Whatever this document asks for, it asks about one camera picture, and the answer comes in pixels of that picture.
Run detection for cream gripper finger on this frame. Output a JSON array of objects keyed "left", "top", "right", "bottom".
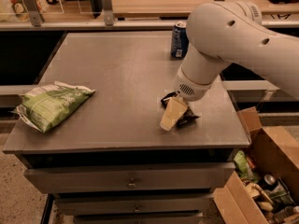
[{"left": 160, "top": 97, "right": 188, "bottom": 131}]

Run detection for blue pepsi can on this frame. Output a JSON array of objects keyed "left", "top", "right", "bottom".
[{"left": 170, "top": 21, "right": 189, "bottom": 59}]

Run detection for wooden far desk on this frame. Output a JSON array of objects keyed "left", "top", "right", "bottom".
[{"left": 111, "top": 0, "right": 299, "bottom": 19}]

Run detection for middle drawer with knob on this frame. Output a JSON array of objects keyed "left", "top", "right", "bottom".
[{"left": 56, "top": 193, "right": 213, "bottom": 216}]

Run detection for drawer with knob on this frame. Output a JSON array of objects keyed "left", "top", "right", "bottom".
[
  {"left": 56, "top": 193, "right": 213, "bottom": 216},
  {"left": 24, "top": 162, "right": 235, "bottom": 193}
]

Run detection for orange snack bag behind glass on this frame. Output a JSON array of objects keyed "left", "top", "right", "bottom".
[{"left": 0, "top": 0, "right": 29, "bottom": 22}]

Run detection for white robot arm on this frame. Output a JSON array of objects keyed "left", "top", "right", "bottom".
[{"left": 160, "top": 1, "right": 299, "bottom": 131}]

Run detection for grey drawer cabinet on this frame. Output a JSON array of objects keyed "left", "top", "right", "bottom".
[{"left": 4, "top": 32, "right": 249, "bottom": 224}]

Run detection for top drawer with knob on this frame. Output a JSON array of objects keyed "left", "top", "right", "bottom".
[{"left": 24, "top": 162, "right": 235, "bottom": 193}]

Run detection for metal glass partition rail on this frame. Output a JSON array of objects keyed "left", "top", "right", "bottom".
[{"left": 0, "top": 0, "right": 298, "bottom": 31}]

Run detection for green snack packet in box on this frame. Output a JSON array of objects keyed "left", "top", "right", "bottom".
[{"left": 234, "top": 150, "right": 260, "bottom": 183}]

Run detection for silver can in box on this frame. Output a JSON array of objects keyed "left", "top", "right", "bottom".
[{"left": 260, "top": 175, "right": 278, "bottom": 190}]

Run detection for green chip bag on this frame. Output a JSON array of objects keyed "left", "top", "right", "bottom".
[{"left": 13, "top": 81, "right": 95, "bottom": 133}]

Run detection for brown cardboard box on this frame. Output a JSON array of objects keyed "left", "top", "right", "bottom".
[{"left": 214, "top": 107, "right": 299, "bottom": 224}]

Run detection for black rxbar chocolate wrapper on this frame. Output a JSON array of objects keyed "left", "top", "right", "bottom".
[{"left": 161, "top": 92, "right": 198, "bottom": 128}]

